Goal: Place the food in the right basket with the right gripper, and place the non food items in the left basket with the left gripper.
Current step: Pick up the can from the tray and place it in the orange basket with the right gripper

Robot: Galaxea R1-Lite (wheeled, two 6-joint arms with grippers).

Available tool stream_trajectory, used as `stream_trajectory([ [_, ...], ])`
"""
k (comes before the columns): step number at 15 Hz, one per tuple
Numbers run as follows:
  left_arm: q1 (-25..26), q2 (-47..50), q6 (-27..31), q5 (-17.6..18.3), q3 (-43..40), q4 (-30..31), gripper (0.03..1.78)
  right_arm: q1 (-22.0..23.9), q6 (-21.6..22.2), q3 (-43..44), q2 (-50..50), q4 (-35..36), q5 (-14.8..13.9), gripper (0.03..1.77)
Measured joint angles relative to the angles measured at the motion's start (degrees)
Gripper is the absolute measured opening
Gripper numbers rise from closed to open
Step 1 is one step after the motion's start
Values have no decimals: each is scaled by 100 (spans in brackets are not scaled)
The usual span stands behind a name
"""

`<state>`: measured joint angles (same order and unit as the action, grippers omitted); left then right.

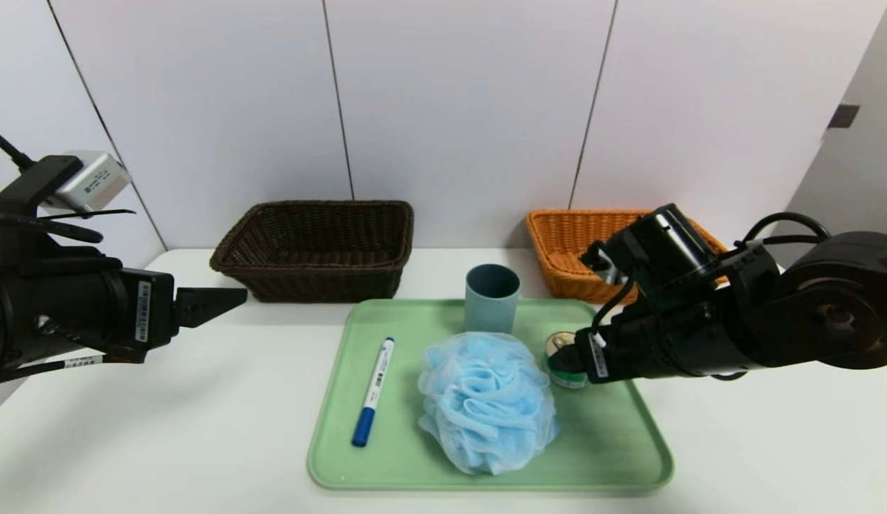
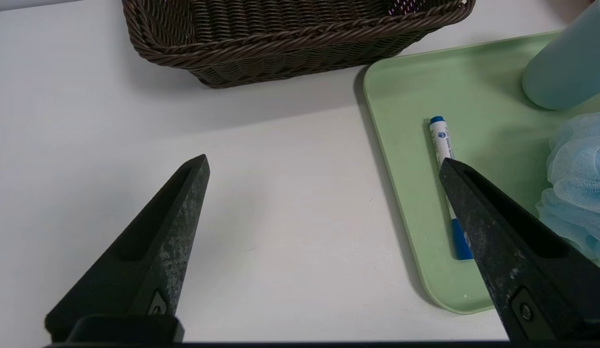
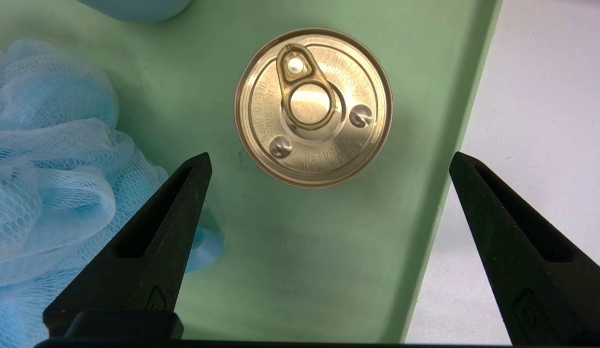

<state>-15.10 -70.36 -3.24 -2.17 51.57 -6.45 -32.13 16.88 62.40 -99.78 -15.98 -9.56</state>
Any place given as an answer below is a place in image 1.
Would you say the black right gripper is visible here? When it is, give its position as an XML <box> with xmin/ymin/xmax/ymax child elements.
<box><xmin>547</xmin><ymin>311</ymin><xmax>663</xmax><ymax>384</ymax></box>

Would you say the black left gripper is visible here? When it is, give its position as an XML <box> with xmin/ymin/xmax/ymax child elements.
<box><xmin>19</xmin><ymin>257</ymin><xmax>248</xmax><ymax>364</ymax></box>

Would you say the tin can green label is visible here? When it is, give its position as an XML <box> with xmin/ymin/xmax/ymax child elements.
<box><xmin>545</xmin><ymin>332</ymin><xmax>591</xmax><ymax>390</ymax></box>

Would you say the blue-grey plastic cup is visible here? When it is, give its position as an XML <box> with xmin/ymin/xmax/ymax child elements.
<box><xmin>463</xmin><ymin>263</ymin><xmax>521</xmax><ymax>335</ymax></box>

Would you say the light blue mesh loofah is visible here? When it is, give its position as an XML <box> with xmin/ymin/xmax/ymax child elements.
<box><xmin>417</xmin><ymin>331</ymin><xmax>561</xmax><ymax>475</ymax></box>

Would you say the dark brown wicker basket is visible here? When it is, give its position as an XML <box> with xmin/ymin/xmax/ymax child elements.
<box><xmin>210</xmin><ymin>200</ymin><xmax>415</xmax><ymax>303</ymax></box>

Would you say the orange wicker basket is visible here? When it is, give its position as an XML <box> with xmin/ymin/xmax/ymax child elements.
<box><xmin>525</xmin><ymin>209</ymin><xmax>730</xmax><ymax>306</ymax></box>

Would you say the green plastic tray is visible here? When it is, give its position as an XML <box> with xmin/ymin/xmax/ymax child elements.
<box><xmin>308</xmin><ymin>298</ymin><xmax>674</xmax><ymax>490</ymax></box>

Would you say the black zip tie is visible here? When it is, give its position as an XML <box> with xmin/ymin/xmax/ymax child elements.
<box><xmin>40</xmin><ymin>208</ymin><xmax>137</xmax><ymax>220</ymax></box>

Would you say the blue white marker pen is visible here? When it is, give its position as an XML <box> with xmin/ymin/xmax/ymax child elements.
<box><xmin>352</xmin><ymin>337</ymin><xmax>396</xmax><ymax>447</ymax></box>

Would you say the black right camera cable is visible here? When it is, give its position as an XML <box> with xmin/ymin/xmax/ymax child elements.
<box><xmin>592</xmin><ymin>278</ymin><xmax>636</xmax><ymax>331</ymax></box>

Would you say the black camera cable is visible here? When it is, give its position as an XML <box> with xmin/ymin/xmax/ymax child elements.
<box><xmin>592</xmin><ymin>278</ymin><xmax>636</xmax><ymax>331</ymax></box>
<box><xmin>0</xmin><ymin>125</ymin><xmax>37</xmax><ymax>172</ymax></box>

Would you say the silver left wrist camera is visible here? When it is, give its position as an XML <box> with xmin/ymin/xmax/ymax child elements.
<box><xmin>54</xmin><ymin>151</ymin><xmax>132</xmax><ymax>213</ymax></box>

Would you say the black left camera cable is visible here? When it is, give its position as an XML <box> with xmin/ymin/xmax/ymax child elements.
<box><xmin>0</xmin><ymin>125</ymin><xmax>37</xmax><ymax>172</ymax></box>

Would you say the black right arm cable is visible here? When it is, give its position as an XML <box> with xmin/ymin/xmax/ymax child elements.
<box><xmin>742</xmin><ymin>211</ymin><xmax>832</xmax><ymax>248</ymax></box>

